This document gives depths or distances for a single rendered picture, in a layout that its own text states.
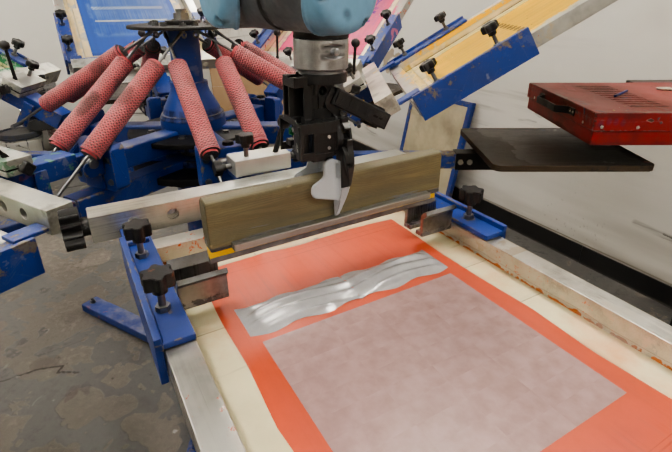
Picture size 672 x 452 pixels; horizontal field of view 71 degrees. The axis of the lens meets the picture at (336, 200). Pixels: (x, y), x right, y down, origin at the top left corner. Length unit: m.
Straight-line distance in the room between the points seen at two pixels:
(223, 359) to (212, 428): 0.14
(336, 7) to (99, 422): 1.78
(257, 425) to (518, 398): 0.30
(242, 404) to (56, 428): 1.50
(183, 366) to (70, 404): 1.54
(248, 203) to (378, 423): 0.32
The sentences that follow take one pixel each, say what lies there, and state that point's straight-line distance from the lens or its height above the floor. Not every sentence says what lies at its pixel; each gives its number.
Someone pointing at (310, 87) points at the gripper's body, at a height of 1.27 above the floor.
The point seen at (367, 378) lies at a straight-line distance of 0.62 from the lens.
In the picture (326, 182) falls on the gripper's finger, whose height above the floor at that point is 1.14.
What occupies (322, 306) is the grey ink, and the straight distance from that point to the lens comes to 0.72.
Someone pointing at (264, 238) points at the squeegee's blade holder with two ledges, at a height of 1.07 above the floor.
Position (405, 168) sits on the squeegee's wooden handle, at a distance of 0.77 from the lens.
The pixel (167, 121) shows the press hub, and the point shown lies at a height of 1.05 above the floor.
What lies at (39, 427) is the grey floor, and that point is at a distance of 2.09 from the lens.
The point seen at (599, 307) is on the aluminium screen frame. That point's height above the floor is 0.98.
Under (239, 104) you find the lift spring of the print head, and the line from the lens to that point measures 1.24.
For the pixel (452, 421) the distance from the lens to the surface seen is 0.59.
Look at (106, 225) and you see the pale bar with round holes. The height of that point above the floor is 1.02.
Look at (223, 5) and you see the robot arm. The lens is 0.55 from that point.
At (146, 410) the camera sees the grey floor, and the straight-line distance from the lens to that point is 1.99.
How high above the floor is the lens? 1.39
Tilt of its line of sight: 24 degrees down
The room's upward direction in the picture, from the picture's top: straight up
